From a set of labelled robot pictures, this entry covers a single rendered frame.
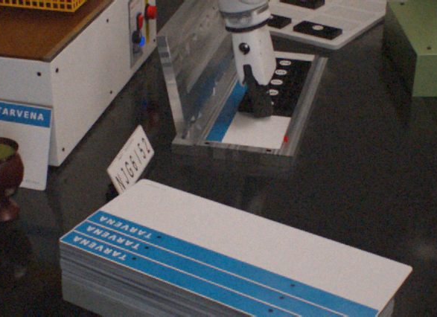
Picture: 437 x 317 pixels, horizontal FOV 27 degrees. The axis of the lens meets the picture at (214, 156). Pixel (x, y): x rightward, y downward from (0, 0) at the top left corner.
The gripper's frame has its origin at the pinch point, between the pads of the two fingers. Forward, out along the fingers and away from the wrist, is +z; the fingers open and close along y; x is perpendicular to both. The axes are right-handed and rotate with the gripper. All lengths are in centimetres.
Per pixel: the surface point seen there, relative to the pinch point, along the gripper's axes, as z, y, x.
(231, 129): 1.8, -5.3, 4.7
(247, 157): 3.7, -12.9, 0.6
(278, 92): 1.7, 9.3, -1.0
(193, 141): 0.8, -11.4, 9.8
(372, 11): 6, 66, -13
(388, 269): 1, -52, -26
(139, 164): -0.9, -22.0, 15.8
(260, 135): 2.9, -6.3, -0.5
